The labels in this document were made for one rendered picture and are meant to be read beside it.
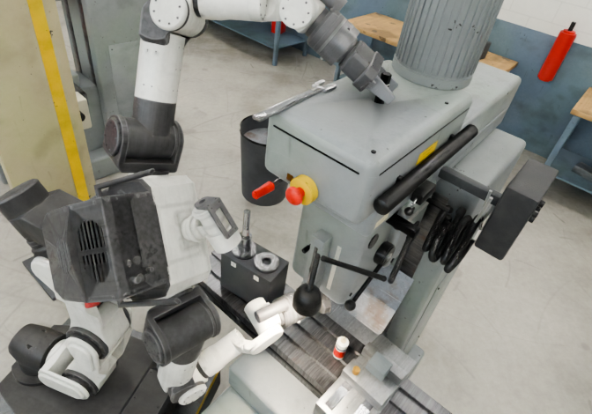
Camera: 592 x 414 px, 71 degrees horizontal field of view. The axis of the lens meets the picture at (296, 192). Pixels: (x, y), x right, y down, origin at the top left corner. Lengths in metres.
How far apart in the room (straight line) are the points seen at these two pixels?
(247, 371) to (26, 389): 0.88
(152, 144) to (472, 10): 0.74
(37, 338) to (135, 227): 1.09
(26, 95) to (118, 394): 1.43
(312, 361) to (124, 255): 0.88
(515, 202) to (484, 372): 1.96
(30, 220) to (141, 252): 0.38
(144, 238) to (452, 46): 0.78
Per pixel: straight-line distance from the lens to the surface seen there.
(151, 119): 0.97
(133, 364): 1.99
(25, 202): 1.22
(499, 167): 1.55
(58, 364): 1.89
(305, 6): 0.86
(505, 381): 3.02
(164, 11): 0.93
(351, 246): 1.04
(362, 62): 0.88
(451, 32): 1.03
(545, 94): 5.25
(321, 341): 1.58
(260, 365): 1.60
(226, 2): 0.92
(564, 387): 3.22
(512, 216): 1.16
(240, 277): 1.56
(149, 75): 0.96
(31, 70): 2.39
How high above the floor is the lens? 2.28
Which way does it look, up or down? 39 degrees down
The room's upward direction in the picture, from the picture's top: 9 degrees clockwise
